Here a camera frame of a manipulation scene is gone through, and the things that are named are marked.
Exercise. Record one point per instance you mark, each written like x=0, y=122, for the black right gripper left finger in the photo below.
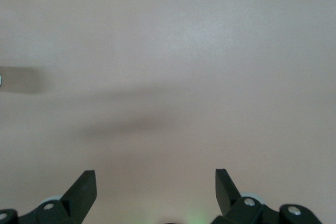
x=78, y=197

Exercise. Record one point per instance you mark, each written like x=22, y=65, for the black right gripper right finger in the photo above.
x=225, y=197

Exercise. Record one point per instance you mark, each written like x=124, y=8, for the silver Wilson tennis ball can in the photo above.
x=0, y=79

